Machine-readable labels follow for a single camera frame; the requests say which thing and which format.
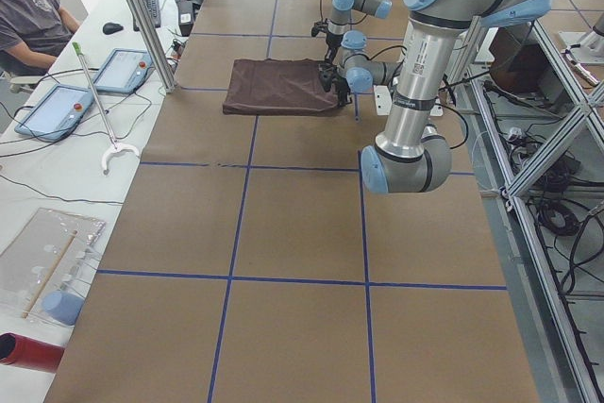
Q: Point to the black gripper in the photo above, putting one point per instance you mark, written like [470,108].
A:
[338,83]
[331,42]

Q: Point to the dark brown t-shirt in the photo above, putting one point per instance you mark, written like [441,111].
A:
[271,87]

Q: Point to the black keyboard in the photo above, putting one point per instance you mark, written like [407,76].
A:
[153,8]

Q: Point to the far blue teach pendant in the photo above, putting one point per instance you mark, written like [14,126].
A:
[123,71]

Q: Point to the blue teach pendant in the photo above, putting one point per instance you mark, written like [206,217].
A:
[57,114]
[123,71]

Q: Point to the black computer mouse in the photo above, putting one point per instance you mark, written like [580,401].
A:
[110,28]

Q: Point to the white reacher grabber tool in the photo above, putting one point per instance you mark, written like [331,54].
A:
[115,147]

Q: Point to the near blue teach pendant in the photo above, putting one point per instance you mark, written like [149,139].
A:
[57,114]

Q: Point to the person in grey shirt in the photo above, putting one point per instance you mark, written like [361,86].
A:
[33,34]

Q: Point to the wooden stick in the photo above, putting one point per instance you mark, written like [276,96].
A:
[44,281]

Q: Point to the clear plastic bag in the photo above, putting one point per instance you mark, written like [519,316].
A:
[27,258]

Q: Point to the light blue plastic cup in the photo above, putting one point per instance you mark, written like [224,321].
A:
[63,307]

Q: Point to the red cylinder tube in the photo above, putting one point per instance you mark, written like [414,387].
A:
[24,352]

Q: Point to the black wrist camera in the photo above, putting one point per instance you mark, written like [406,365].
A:
[319,27]
[327,73]

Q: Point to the aluminium frame post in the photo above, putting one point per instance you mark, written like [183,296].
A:
[152,43]

